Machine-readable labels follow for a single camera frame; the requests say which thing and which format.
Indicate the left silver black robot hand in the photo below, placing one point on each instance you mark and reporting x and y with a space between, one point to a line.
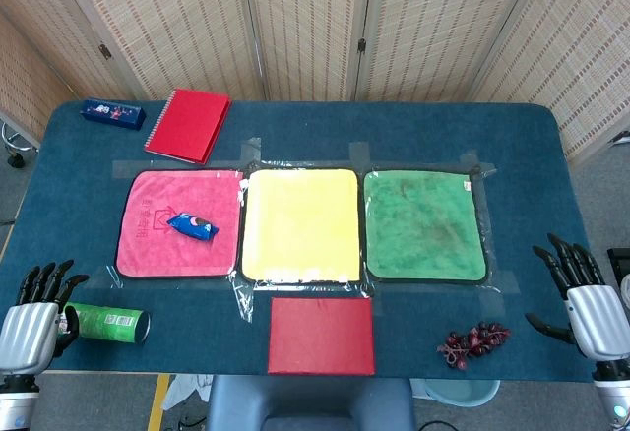
27 332

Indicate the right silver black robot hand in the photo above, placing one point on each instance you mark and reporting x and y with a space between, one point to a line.
598 318

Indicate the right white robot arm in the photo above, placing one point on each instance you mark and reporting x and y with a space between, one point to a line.
615 396

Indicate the pink towel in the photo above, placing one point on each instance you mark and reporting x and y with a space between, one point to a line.
147 254

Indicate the green towel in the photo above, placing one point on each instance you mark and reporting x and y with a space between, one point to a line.
423 224

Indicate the yellow towel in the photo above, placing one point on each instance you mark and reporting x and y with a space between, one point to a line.
302 224

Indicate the green cylindrical can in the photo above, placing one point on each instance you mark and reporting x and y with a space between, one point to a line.
108 323

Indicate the dark red grape bunch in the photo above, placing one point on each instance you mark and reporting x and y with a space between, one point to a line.
475 340

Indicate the light blue bucket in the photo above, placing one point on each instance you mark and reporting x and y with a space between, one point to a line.
462 391

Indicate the white crumpled cloth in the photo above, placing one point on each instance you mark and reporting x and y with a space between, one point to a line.
189 391

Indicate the chrome stool base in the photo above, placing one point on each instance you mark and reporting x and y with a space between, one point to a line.
15 143

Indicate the clear tape strip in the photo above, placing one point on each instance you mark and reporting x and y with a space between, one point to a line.
360 153
251 150
242 298
472 159

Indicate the dark blue printed box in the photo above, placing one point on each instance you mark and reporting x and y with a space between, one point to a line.
112 113

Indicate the blue felt table cover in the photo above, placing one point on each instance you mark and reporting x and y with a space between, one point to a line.
418 126

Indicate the red spiral notebook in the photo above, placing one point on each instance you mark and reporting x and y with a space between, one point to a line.
189 123

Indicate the red square mat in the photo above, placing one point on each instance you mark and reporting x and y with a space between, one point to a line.
322 335

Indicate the grey-blue chair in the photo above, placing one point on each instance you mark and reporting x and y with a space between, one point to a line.
305 404

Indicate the bamboo folding screen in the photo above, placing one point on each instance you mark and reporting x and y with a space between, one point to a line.
172 18

